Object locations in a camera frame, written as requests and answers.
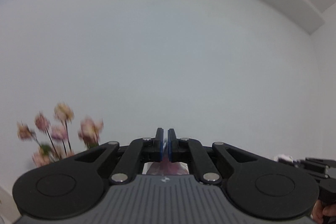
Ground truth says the floral pink white garment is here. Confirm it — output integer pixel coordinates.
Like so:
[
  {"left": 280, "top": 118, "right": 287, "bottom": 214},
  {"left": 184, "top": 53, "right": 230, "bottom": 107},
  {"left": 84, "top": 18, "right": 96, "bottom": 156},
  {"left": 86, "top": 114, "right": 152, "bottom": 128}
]
[{"left": 145, "top": 140, "right": 189, "bottom": 176}]

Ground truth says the person's right hand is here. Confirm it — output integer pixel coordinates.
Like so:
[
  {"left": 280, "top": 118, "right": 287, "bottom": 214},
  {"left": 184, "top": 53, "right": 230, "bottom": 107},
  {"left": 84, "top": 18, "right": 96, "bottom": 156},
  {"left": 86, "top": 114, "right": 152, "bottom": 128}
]
[{"left": 311, "top": 200, "right": 336, "bottom": 223}]

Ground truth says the dried pink flower bouquet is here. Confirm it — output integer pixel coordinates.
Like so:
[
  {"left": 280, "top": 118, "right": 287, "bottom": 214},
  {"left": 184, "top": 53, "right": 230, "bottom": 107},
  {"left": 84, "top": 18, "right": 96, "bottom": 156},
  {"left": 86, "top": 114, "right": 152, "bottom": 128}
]
[{"left": 17, "top": 102, "right": 104, "bottom": 167}]

